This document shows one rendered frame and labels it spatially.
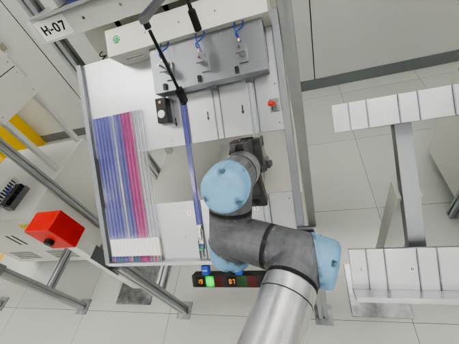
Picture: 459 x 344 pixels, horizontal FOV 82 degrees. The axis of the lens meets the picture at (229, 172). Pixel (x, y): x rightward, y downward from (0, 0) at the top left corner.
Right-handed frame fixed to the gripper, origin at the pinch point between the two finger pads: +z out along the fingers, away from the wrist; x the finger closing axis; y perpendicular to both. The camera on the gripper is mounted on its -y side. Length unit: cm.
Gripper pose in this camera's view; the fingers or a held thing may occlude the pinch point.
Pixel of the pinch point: (258, 159)
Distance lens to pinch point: 73.6
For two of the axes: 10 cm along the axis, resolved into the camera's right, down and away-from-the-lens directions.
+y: -1.8, -9.6, -2.0
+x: -9.5, 1.2, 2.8
